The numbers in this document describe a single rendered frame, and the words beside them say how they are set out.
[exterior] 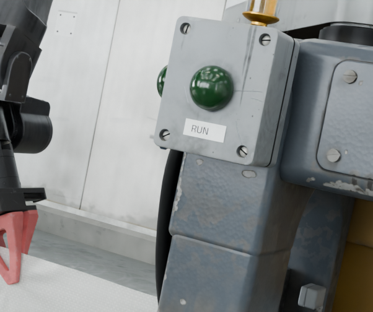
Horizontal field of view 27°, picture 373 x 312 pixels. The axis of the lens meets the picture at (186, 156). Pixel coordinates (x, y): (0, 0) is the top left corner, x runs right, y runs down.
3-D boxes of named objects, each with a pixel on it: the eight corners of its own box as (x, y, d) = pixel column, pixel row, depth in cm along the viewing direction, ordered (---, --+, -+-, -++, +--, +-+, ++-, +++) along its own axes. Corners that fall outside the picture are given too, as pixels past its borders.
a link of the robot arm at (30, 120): (-45, 37, 87) (15, 49, 84) (18, 52, 98) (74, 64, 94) (-66, 140, 88) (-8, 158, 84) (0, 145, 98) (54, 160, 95)
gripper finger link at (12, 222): (64, 272, 88) (46, 192, 89) (25, 279, 81) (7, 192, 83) (16, 285, 90) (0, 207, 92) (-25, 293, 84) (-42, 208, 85)
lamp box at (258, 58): (151, 145, 53) (176, 14, 53) (181, 148, 57) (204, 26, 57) (251, 166, 50) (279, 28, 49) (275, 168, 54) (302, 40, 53)
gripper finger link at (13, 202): (53, 273, 86) (35, 192, 87) (13, 281, 79) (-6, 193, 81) (5, 287, 89) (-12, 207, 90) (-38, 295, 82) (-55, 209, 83)
